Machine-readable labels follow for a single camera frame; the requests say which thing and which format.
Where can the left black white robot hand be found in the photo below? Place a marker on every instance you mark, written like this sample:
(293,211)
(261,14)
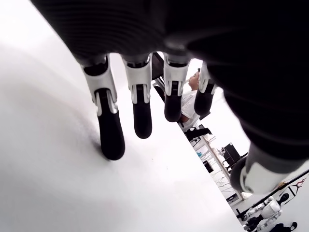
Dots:
(193,24)

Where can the seated person black trousers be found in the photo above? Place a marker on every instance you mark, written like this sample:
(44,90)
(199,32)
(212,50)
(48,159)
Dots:
(189,101)

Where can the black metal chair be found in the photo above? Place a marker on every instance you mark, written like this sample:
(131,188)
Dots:
(198,131)

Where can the black office chair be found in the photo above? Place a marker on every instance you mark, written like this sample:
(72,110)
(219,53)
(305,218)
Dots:
(231,151)

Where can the small black box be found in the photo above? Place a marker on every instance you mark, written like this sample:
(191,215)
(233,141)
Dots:
(208,166)

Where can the white humanoid robot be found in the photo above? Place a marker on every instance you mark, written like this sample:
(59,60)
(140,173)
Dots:
(269,207)

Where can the black bulky object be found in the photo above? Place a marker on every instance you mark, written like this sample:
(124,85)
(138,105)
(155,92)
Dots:
(280,227)

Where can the black metal furniture frame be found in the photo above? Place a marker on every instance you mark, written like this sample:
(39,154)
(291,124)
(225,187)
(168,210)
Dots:
(158,65)

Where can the black wheeled gantry frame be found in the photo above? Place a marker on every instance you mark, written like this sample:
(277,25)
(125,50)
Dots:
(294,191)

